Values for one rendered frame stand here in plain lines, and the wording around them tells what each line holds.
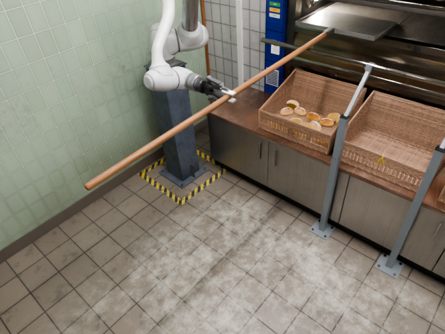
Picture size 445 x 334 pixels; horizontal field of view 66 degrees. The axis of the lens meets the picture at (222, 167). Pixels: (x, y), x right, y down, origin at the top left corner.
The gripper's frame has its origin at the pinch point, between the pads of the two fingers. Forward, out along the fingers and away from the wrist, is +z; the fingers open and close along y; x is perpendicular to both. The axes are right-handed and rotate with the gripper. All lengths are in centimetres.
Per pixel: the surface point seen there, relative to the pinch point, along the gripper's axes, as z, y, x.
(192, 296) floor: 4, 117, 48
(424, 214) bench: 92, 67, -53
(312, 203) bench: 27, 101, -53
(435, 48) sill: 60, 0, -108
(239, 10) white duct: -80, -1, -105
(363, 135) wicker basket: 39, 59, -91
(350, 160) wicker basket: 45, 56, -58
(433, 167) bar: 87, 32, -48
